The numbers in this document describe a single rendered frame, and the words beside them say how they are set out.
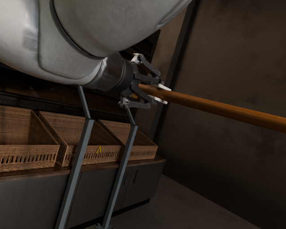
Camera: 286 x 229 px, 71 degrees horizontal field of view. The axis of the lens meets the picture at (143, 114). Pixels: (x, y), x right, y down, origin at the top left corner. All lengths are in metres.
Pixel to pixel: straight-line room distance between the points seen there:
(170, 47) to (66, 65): 3.71
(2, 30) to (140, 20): 0.16
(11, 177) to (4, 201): 0.14
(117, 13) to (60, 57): 0.10
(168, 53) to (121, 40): 3.69
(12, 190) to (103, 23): 1.21
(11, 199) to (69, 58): 1.17
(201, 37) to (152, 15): 3.76
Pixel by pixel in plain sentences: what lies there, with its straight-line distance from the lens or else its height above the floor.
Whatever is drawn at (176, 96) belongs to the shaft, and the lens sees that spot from 0.53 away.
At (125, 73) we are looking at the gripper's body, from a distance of 0.40.
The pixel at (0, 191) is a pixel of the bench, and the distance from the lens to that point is 1.34.
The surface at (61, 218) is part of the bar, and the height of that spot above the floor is 0.25.
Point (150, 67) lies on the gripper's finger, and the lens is 0.50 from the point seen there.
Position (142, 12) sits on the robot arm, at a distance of 0.22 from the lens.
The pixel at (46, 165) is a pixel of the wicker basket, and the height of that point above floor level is 0.60.
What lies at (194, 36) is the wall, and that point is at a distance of 4.05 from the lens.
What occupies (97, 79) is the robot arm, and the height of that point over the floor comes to 1.17.
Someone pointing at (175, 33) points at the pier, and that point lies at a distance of 4.03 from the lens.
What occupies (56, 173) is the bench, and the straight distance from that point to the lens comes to 1.43.
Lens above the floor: 1.15
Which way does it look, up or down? 3 degrees down
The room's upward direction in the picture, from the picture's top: 17 degrees clockwise
